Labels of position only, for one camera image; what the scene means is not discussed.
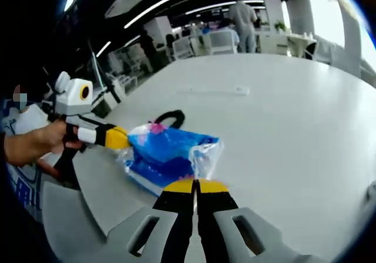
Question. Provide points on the potted green plant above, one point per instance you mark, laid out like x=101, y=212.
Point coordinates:
x=280, y=26

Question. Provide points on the ceiling air conditioner panel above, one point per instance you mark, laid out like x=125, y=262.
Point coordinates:
x=123, y=7

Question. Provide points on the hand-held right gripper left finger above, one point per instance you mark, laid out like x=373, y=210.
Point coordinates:
x=173, y=216

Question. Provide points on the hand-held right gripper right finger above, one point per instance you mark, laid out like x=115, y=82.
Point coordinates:
x=217, y=216

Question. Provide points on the curved ceiling light strip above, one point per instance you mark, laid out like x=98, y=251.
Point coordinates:
x=138, y=19

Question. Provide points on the person's left hand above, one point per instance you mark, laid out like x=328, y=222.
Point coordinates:
x=50, y=138

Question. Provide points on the white power strip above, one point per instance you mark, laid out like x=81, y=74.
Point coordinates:
x=235, y=91

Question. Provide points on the grey controller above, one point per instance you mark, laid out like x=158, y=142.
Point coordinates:
x=370, y=192

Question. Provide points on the blue tissue packet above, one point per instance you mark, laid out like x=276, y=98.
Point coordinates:
x=164, y=148

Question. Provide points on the white side counter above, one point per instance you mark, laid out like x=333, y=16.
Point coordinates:
x=299, y=41

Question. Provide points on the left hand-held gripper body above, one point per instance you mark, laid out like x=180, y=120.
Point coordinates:
x=76, y=98

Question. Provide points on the blue white wall poster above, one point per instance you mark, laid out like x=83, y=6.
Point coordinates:
x=26, y=186

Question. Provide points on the large open laptop display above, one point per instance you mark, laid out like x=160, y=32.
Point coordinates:
x=101, y=98

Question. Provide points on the white mesh office chair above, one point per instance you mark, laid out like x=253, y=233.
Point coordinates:
x=67, y=216

